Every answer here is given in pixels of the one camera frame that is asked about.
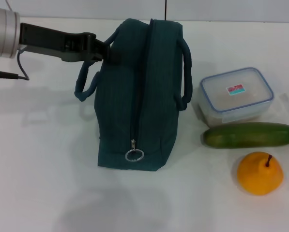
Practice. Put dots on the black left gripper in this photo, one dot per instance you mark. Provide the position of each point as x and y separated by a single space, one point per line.
45 41

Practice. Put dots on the dark teal insulated lunch bag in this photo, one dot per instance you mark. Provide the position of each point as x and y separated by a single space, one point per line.
158 84

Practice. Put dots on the clear lunch box blue rim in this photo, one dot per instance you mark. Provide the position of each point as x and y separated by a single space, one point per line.
236 84

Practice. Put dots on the green cucumber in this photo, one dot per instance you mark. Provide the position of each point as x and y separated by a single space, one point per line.
250 135

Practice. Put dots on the orange pear with brown stem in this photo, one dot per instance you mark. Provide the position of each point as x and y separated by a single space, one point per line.
258 176

